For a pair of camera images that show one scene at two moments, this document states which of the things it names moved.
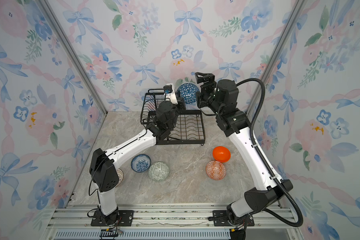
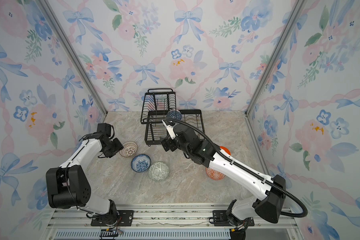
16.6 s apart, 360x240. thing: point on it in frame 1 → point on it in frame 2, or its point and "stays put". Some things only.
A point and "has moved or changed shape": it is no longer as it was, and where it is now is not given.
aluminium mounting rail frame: [162, 222] stays put
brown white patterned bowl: [120, 174] has moved or changed shape
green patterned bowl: [159, 171] stays put
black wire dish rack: [189, 127] stays put
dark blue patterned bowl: [188, 92] has moved or changed shape
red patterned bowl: [215, 170] stays put
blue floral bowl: [141, 163] stays put
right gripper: [209, 80] → [168, 143]
